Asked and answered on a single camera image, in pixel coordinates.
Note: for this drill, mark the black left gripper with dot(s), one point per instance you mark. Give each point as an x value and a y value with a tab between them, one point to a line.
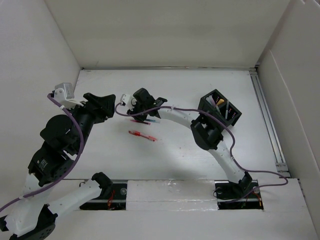
107	102

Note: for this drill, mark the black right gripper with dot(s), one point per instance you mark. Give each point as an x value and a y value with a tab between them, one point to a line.
134	112

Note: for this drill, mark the blue ink refill pen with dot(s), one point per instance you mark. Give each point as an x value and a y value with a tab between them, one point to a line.
153	121

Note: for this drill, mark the purple pink highlighter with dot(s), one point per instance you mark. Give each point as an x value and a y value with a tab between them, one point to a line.
212	102

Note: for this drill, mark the orange highlighter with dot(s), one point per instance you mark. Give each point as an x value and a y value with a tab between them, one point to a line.
220	102

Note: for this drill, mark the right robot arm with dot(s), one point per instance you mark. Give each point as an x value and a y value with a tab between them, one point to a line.
207	133

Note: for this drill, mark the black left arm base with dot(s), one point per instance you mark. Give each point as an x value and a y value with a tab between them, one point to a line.
113	196

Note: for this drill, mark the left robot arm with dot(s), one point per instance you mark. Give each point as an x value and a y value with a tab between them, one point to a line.
64	138

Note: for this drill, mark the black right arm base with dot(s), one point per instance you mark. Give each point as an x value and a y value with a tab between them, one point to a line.
230	198

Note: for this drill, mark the black desk organizer box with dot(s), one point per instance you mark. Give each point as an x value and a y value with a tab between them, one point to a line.
233	113

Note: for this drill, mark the pink ink refill pen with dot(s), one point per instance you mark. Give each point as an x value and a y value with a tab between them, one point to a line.
140	122

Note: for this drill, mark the red gel pen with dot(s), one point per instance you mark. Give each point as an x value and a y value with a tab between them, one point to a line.
140	134

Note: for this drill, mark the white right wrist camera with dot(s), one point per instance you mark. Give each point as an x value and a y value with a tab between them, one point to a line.
129	101

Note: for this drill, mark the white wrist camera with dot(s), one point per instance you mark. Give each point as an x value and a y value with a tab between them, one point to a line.
64	94
129	101

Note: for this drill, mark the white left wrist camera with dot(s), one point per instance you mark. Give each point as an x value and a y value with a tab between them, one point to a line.
64	94

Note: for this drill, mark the aluminium side rail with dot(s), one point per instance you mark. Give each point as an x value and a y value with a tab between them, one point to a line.
280	161

